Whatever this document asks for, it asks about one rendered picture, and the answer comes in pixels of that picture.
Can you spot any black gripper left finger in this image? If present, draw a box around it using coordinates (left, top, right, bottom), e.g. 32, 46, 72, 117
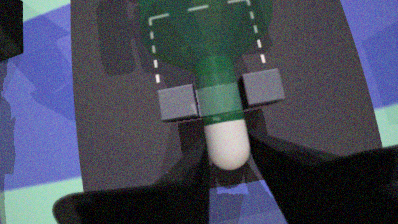
52, 138, 210, 224

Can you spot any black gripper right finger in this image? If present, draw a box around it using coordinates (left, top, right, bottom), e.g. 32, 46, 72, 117
248, 130, 398, 224

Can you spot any green glass bottle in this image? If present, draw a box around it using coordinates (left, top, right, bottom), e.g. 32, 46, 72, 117
138, 0, 273, 170

